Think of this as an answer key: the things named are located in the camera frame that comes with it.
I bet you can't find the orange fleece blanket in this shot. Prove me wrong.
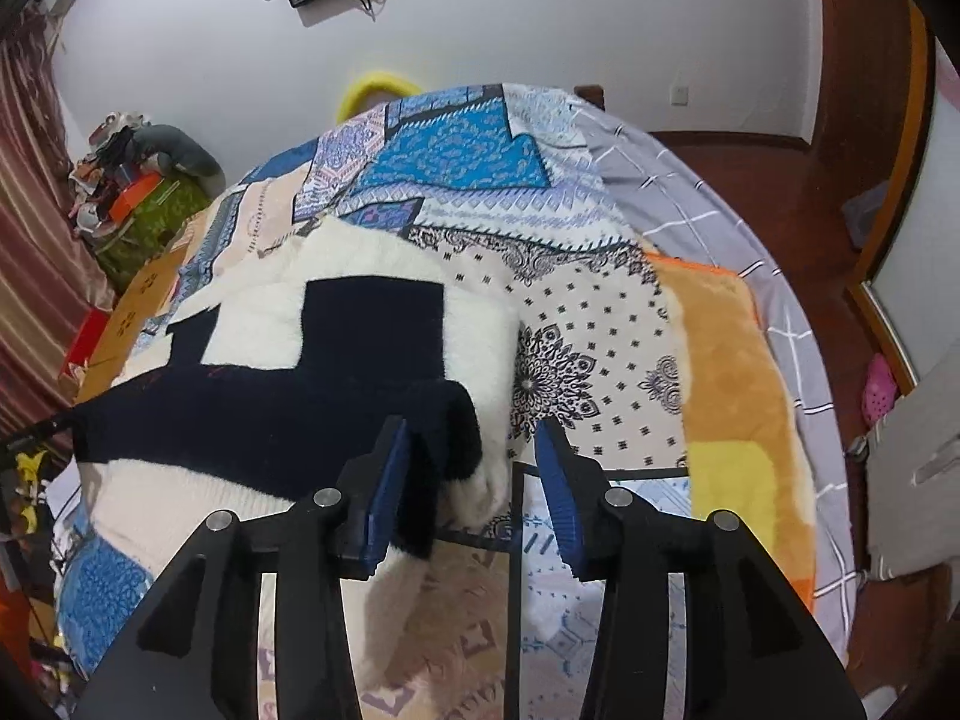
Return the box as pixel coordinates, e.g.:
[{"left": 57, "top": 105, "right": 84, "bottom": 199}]
[{"left": 646, "top": 251, "right": 820, "bottom": 605}]

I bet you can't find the grey plush toy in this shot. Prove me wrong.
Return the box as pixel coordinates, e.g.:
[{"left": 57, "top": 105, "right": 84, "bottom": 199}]
[{"left": 131, "top": 124, "right": 224, "bottom": 181}]

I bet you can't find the blue patchwork print blanket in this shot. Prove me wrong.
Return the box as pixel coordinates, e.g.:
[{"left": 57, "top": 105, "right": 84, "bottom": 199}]
[{"left": 56, "top": 81, "right": 695, "bottom": 720}]

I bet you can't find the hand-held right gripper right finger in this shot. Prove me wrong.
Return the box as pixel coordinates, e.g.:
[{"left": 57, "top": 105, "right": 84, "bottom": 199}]
[{"left": 534, "top": 416, "right": 867, "bottom": 720}]

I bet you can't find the orange box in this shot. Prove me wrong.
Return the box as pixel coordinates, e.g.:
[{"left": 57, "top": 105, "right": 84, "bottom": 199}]
[{"left": 112, "top": 172, "right": 166, "bottom": 220}]

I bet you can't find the yellow foam arch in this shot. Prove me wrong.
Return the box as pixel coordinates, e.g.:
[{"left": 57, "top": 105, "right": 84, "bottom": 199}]
[{"left": 335, "top": 71, "right": 421, "bottom": 121}]

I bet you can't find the pink slipper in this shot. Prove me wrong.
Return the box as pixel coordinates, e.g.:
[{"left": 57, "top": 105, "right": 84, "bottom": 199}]
[{"left": 861, "top": 354, "right": 898, "bottom": 425}]

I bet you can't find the white board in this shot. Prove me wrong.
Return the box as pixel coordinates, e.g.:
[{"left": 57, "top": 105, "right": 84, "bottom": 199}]
[{"left": 862, "top": 349, "right": 960, "bottom": 580}]

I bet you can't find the black and white striped sweater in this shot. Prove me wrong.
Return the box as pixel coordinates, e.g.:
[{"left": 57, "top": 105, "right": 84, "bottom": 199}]
[{"left": 71, "top": 216, "right": 524, "bottom": 695}]

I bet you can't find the grey checked bedsheet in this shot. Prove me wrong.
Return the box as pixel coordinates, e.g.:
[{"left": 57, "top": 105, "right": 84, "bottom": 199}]
[{"left": 574, "top": 94, "right": 860, "bottom": 593}]

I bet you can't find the red box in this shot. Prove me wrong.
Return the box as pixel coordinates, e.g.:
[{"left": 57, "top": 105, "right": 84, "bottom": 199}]
[{"left": 60, "top": 307, "right": 113, "bottom": 383}]

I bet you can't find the brown striped curtain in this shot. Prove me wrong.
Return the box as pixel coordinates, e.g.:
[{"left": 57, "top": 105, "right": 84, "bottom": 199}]
[{"left": 0, "top": 0, "right": 117, "bottom": 436}]

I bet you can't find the pile of cluttered things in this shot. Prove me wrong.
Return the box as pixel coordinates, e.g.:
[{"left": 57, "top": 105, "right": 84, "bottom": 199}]
[{"left": 67, "top": 112, "right": 151, "bottom": 230}]

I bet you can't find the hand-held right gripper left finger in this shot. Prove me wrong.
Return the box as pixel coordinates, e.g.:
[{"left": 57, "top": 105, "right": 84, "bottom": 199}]
[{"left": 71, "top": 414, "right": 412, "bottom": 720}]

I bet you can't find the wooden wardrobe with white door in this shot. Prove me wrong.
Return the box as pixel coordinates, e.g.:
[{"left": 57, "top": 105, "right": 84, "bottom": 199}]
[{"left": 844, "top": 0, "right": 960, "bottom": 398}]

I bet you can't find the bamboo lap table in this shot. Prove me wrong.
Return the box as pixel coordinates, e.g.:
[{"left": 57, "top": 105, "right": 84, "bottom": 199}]
[{"left": 75, "top": 221, "right": 207, "bottom": 406}]

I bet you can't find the green fabric storage bin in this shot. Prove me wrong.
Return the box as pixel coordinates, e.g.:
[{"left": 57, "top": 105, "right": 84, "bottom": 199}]
[{"left": 94, "top": 172, "right": 215, "bottom": 293}]

